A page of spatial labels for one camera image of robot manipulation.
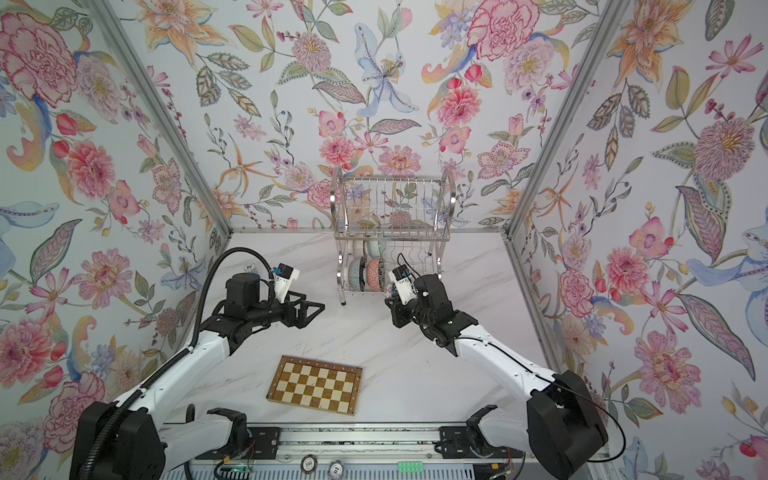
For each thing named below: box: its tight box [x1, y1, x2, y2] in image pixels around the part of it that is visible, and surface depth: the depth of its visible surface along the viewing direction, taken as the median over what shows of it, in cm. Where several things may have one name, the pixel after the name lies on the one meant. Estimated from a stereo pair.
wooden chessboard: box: [266, 355, 363, 416], surface depth 82 cm
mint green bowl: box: [368, 239, 386, 258], surface depth 102 cm
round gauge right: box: [328, 459, 344, 480], surface depth 68 cm
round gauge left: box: [300, 454, 318, 474], surface depth 73 cm
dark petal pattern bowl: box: [348, 257, 366, 292], surface depth 95 cm
